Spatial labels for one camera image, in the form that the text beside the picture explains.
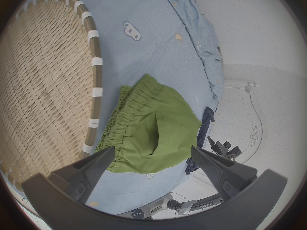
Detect round woven basket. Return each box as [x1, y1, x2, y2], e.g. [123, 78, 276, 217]
[0, 0, 104, 192]

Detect green shorts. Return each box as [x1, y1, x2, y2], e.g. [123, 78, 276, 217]
[94, 73, 202, 174]

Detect bed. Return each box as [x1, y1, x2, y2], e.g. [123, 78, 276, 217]
[71, 0, 264, 216]

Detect pale blue quilt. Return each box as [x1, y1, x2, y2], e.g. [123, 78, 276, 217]
[155, 0, 225, 101]

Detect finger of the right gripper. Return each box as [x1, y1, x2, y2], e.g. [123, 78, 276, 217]
[207, 136, 217, 151]

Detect dark blue garment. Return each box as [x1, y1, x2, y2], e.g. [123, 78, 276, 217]
[184, 107, 214, 176]

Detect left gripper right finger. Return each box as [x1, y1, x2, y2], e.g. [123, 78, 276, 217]
[190, 146, 259, 199]

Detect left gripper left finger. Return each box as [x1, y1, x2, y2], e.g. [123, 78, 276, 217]
[49, 146, 116, 205]

